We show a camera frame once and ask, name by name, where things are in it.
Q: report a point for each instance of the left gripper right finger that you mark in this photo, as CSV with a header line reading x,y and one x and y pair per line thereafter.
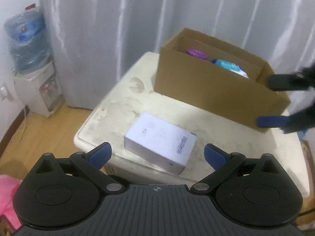
x,y
224,164

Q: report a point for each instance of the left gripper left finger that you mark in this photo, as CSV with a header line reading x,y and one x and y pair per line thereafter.
x,y
88,166

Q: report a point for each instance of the white grey curtain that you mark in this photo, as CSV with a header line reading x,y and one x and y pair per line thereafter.
x,y
94,42

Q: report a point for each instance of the white water dispenser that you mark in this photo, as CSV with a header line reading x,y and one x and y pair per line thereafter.
x,y
40,90

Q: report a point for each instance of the white wall socket with plug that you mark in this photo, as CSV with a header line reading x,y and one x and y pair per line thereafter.
x,y
4,91

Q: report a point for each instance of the blue water jug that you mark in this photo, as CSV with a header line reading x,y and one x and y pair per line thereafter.
x,y
27,37

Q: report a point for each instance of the purple lid air freshener jar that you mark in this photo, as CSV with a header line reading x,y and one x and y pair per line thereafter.
x,y
196,53

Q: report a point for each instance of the blue white wet wipes pack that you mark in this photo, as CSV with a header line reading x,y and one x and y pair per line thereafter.
x,y
230,67

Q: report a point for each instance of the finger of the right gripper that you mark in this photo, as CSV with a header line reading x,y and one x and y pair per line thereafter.
x,y
286,82
272,121

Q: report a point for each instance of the brown cardboard box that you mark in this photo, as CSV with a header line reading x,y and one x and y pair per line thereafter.
x,y
207,86

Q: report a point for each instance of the white cardboard box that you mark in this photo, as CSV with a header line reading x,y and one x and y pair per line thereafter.
x,y
160,142

